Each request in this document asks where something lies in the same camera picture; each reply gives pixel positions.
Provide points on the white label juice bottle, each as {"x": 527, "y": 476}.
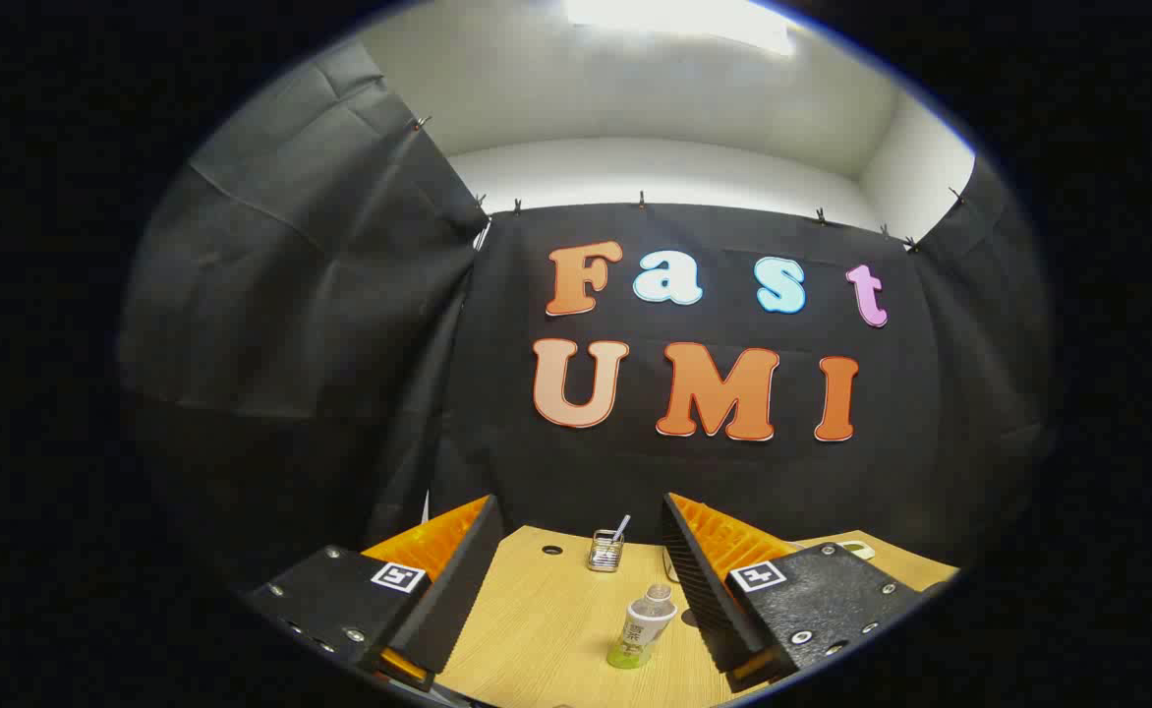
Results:
{"x": 647, "y": 624}

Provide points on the ceiling light panel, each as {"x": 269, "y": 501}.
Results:
{"x": 679, "y": 18}

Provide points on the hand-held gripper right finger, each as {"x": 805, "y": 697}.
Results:
{"x": 704, "y": 590}

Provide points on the metal mesh holder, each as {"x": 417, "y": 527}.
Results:
{"x": 604, "y": 555}

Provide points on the white pen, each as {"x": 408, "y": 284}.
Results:
{"x": 621, "y": 526}

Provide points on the white divided snack tray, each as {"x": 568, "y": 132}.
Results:
{"x": 856, "y": 549}

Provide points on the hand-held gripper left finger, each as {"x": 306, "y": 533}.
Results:
{"x": 458, "y": 590}

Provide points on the black backdrop cloth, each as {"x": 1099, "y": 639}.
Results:
{"x": 497, "y": 462}

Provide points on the wooden table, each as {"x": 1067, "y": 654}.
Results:
{"x": 537, "y": 629}

